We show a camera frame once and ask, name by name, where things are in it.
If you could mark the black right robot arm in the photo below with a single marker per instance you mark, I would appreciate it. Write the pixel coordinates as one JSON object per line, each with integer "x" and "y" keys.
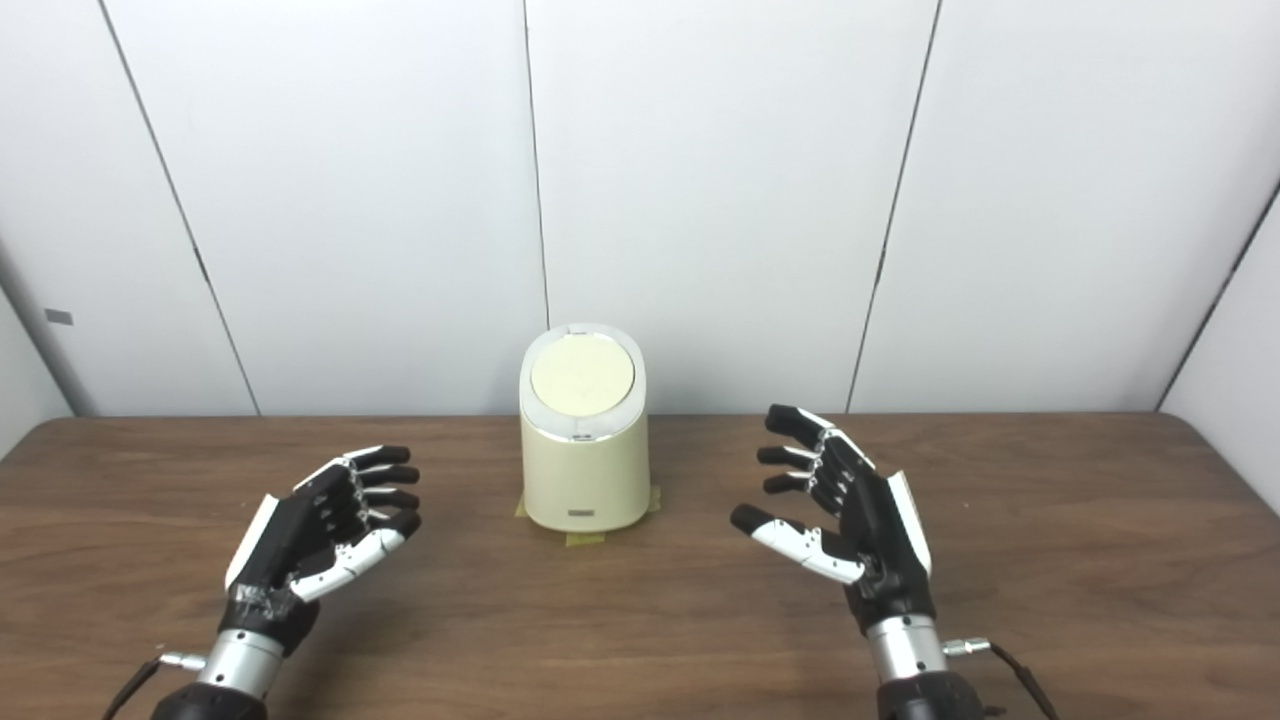
{"x": 915, "y": 665}

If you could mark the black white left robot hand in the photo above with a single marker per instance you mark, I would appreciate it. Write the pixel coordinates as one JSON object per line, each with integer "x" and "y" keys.
{"x": 290, "y": 540}

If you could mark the cream round bin lid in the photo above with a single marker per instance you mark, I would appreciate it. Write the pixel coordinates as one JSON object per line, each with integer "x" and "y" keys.
{"x": 582, "y": 375}

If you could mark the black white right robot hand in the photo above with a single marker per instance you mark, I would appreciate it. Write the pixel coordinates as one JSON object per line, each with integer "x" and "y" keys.
{"x": 880, "y": 530}

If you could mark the cream-colored cylindrical bin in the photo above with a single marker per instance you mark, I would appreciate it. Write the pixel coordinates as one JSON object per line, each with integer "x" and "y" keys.
{"x": 585, "y": 475}

